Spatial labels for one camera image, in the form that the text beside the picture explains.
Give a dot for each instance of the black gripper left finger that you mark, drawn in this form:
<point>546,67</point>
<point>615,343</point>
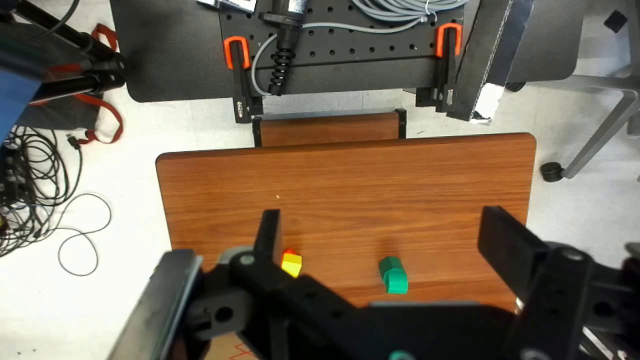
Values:
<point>267,244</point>

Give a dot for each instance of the orange black clamp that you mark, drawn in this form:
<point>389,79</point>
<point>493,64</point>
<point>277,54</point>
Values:
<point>237,56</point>
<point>447,52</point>

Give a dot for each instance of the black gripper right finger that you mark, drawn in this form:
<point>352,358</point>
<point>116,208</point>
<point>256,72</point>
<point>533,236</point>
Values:
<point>510,249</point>

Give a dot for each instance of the wooden table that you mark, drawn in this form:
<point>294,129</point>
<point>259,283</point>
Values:
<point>346,207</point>

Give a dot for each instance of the right orange black clamp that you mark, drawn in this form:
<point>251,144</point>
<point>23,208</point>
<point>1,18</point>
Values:
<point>447,52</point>

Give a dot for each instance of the green block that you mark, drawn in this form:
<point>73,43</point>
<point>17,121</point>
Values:
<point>392,275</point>

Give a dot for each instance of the yellow cube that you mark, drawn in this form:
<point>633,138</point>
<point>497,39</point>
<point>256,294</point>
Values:
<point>293,263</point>

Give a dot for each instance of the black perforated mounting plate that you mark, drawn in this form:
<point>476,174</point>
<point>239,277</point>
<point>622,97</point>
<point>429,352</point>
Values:
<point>287,35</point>

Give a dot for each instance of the left orange black clamp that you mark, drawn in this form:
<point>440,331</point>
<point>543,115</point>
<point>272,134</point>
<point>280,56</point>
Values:
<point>237,56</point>

